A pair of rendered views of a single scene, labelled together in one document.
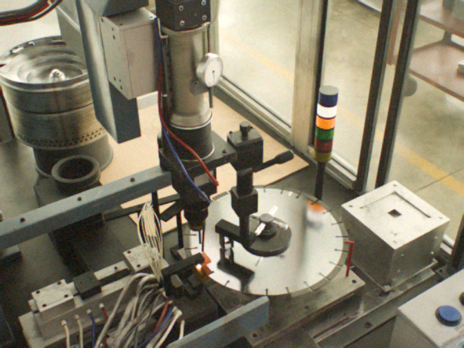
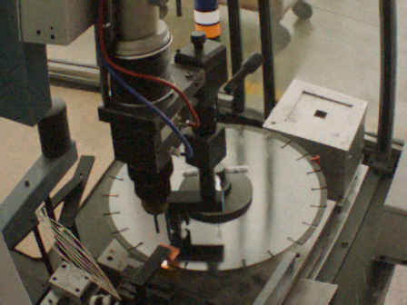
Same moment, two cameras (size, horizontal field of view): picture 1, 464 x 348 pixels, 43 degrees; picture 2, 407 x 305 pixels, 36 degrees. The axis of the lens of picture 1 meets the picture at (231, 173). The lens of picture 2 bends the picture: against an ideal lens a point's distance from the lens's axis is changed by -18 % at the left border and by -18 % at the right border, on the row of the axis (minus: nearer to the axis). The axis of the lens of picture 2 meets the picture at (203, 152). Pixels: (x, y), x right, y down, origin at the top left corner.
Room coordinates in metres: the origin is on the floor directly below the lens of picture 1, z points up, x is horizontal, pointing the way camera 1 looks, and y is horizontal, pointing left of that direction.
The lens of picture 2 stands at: (0.18, 0.36, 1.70)
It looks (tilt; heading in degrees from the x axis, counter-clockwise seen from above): 38 degrees down; 331
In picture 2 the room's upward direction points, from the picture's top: 4 degrees counter-clockwise
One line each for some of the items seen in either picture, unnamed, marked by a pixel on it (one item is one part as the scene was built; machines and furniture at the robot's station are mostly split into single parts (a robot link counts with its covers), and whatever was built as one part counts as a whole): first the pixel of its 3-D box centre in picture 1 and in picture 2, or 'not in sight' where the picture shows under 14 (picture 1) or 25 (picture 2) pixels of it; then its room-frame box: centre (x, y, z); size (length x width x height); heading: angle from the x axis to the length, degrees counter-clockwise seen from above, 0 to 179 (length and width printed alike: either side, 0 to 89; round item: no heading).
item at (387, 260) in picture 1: (389, 235); (319, 144); (1.05, -0.39, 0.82); 0.18 x 0.18 x 0.15; 32
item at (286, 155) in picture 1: (268, 156); (232, 68); (0.85, -0.07, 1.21); 0.08 x 0.06 x 0.03; 122
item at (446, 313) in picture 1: (448, 315); not in sight; (0.74, -0.42, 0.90); 0.04 x 0.04 x 0.02
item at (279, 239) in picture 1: (265, 231); (215, 188); (0.92, -0.07, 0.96); 0.11 x 0.11 x 0.03
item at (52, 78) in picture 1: (64, 113); not in sight; (1.48, 0.49, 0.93); 0.31 x 0.31 x 0.36
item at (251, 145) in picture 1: (244, 170); (202, 98); (0.86, -0.02, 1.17); 0.06 x 0.05 x 0.20; 113
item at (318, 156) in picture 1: (322, 152); not in sight; (1.18, -0.23, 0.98); 0.05 x 0.04 x 0.03; 32
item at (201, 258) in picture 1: (186, 273); (155, 277); (0.82, 0.09, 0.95); 0.10 x 0.03 x 0.07; 122
